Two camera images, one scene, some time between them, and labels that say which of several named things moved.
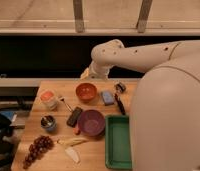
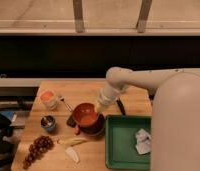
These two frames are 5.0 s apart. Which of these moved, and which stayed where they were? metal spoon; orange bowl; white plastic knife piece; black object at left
Moved: orange bowl
Stayed: metal spoon; white plastic knife piece; black object at left
